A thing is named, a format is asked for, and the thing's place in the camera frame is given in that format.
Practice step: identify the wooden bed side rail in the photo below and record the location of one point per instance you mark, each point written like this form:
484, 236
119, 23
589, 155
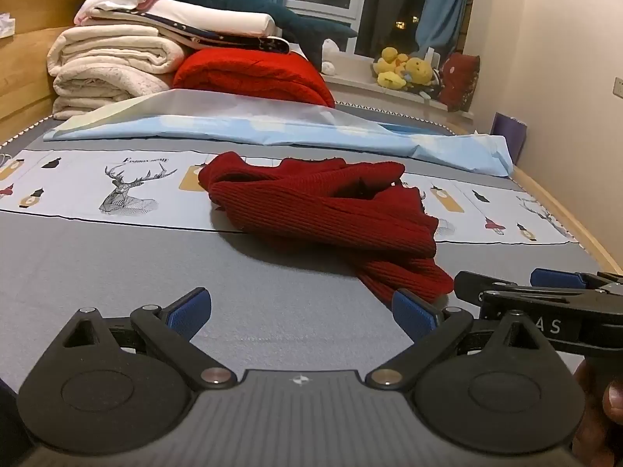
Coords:
569, 214

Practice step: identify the yellow plush toy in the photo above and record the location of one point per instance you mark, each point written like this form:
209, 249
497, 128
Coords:
392, 58
419, 70
391, 80

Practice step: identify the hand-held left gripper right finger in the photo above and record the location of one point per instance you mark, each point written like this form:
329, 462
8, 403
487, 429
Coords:
413, 315

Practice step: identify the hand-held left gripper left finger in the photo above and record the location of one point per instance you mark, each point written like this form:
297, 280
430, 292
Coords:
191, 312

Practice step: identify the purple box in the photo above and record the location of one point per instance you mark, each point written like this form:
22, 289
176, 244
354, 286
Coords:
508, 138

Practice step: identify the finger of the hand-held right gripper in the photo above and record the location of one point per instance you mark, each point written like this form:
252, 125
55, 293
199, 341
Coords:
474, 284
559, 278

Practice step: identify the folded cream blanket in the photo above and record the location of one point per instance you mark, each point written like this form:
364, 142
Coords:
107, 58

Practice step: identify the wall socket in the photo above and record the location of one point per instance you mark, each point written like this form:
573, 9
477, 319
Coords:
619, 88

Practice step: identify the dark red knit sweater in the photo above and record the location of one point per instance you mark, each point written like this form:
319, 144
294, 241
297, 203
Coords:
316, 204

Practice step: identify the teal shark plush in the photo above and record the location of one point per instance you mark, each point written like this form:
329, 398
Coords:
272, 5

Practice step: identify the white tissue pack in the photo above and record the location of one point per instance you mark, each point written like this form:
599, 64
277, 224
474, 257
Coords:
6, 27

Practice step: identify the light blue cloth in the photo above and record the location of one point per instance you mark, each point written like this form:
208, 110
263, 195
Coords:
243, 126

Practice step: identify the white quilt with navy edging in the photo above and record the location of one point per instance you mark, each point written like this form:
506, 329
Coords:
209, 14

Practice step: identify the red cushion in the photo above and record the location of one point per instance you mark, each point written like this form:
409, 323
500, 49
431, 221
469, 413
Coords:
460, 82

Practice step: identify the window sill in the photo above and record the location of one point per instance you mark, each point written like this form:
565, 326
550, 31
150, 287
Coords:
360, 85

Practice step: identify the folded red blanket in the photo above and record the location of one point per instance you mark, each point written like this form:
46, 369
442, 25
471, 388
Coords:
253, 75

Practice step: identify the person's right hand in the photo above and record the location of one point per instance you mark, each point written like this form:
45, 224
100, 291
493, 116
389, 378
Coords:
601, 413

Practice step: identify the small white plush toy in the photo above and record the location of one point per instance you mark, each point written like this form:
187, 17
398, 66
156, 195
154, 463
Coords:
330, 56

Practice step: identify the wooden headboard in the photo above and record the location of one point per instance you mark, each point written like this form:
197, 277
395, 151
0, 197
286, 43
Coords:
24, 73

